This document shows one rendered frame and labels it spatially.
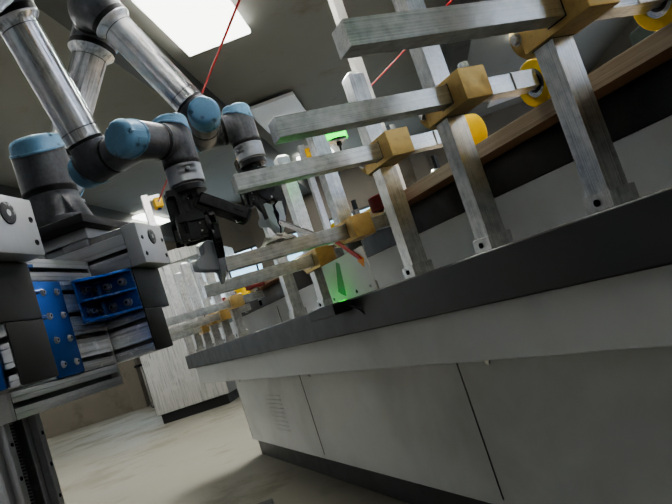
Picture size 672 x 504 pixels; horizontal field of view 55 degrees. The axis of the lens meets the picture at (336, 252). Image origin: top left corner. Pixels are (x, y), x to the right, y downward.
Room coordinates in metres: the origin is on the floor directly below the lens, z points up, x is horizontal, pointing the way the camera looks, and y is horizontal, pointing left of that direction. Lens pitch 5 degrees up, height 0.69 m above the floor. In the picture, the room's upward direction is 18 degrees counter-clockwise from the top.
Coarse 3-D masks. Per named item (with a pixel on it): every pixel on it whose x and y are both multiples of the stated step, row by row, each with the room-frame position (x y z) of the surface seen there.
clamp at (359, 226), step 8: (352, 216) 1.39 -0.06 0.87; (360, 216) 1.40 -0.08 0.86; (368, 216) 1.41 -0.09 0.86; (352, 224) 1.39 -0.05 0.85; (360, 224) 1.40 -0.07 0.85; (368, 224) 1.40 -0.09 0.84; (352, 232) 1.40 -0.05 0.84; (360, 232) 1.39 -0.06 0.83; (368, 232) 1.40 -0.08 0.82; (344, 240) 1.45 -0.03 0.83; (352, 240) 1.42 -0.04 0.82
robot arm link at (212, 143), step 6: (222, 120) 1.61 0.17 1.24; (222, 126) 1.61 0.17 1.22; (222, 132) 1.61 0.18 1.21; (216, 138) 1.59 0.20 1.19; (222, 138) 1.61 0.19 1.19; (198, 144) 1.59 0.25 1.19; (204, 144) 1.59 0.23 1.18; (210, 144) 1.60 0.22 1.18; (216, 144) 1.62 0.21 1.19; (222, 144) 1.63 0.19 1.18; (198, 150) 1.61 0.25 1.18; (204, 150) 1.63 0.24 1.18
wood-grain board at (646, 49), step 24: (648, 48) 0.84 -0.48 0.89; (600, 72) 0.92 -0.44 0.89; (624, 72) 0.88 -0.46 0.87; (600, 96) 0.99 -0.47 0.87; (528, 120) 1.07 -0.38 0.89; (552, 120) 1.06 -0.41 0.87; (480, 144) 1.19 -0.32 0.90; (504, 144) 1.14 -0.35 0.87; (408, 192) 1.47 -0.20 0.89; (432, 192) 1.47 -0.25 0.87; (264, 288) 2.85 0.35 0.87
